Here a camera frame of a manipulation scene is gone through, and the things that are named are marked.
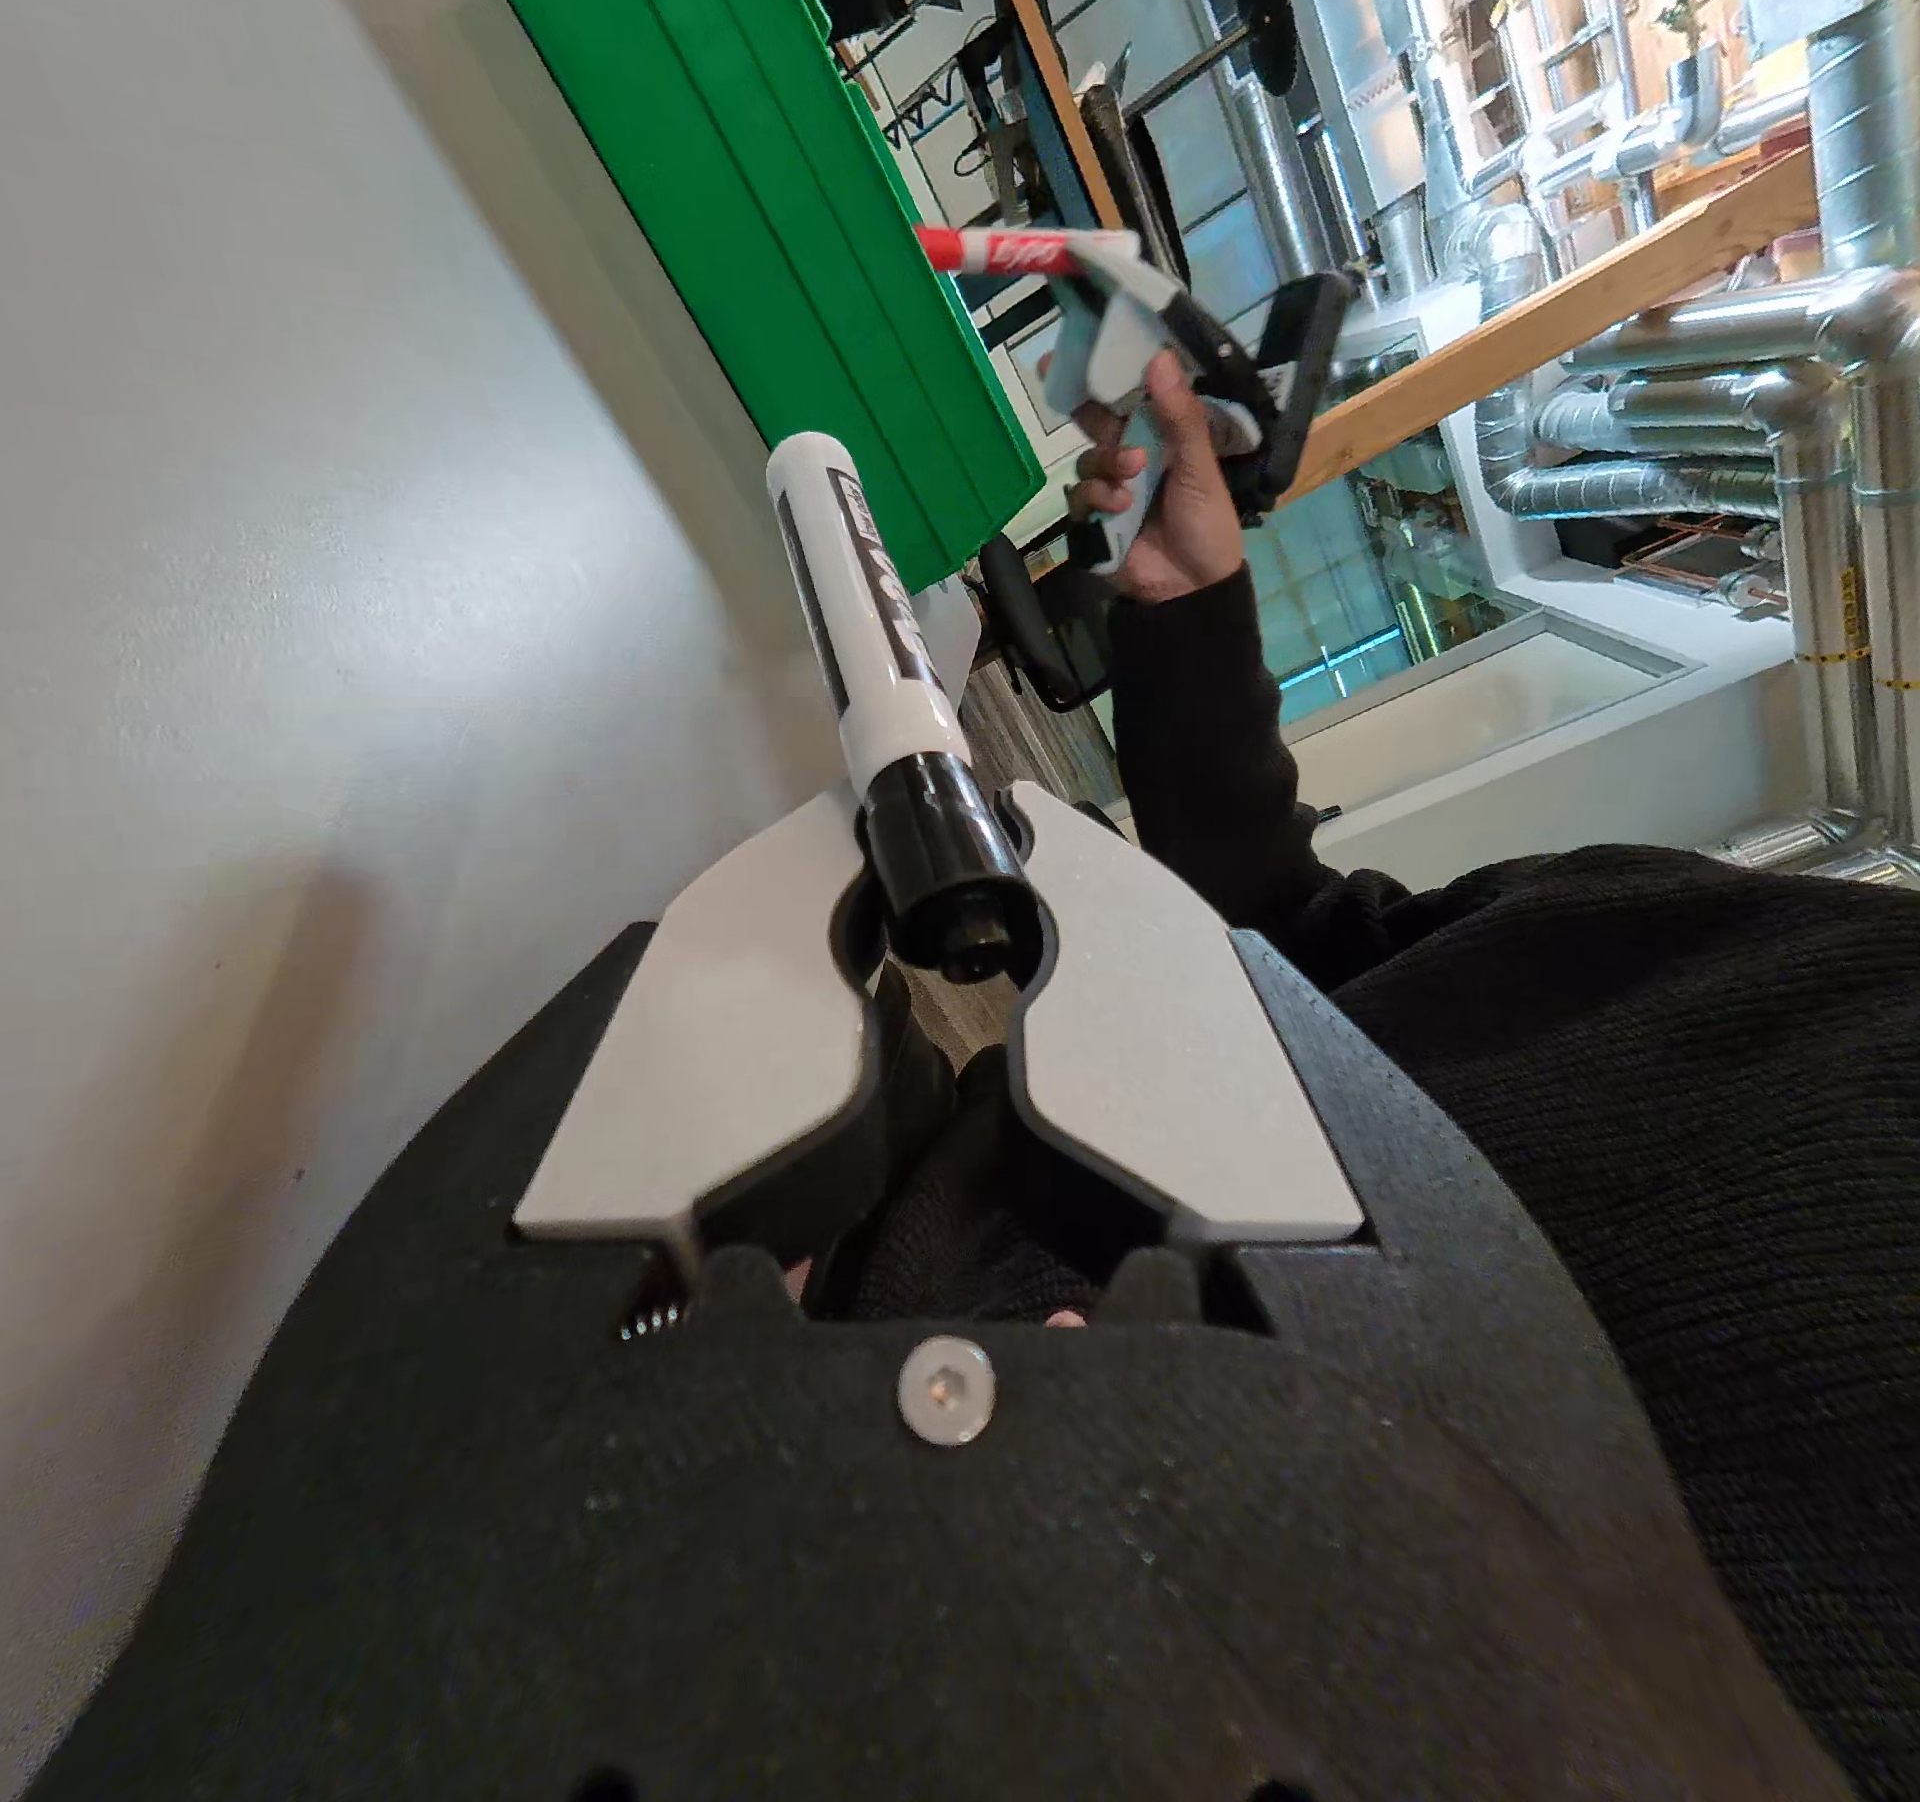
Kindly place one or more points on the person's right hand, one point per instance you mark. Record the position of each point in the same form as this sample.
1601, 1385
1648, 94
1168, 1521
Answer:
1185, 513

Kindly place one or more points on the black dry erase marker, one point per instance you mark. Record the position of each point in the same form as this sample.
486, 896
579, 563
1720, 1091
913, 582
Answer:
871, 633

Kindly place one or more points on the person's right forearm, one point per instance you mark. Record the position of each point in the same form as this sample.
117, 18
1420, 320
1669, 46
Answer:
1215, 753

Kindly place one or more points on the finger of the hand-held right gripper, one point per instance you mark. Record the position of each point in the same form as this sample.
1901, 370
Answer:
1077, 354
1132, 280

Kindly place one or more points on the wooden ceiling beam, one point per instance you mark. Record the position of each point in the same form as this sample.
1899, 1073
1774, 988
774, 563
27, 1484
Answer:
1575, 302

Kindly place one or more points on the black office chair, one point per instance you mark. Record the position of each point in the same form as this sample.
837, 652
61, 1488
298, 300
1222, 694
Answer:
1036, 633

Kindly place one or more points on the red dry erase marker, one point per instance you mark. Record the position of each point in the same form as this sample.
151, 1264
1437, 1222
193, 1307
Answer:
1004, 250

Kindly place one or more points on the wooden table dark frame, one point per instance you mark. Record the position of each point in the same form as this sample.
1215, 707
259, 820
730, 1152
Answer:
1050, 92

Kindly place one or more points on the green plastic bin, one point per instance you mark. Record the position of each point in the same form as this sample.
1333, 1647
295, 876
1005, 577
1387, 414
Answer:
751, 182

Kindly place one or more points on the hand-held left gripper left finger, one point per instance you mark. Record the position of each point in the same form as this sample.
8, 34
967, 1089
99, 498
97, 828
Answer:
705, 1067

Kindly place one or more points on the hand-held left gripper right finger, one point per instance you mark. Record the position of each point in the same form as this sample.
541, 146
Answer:
1185, 1081

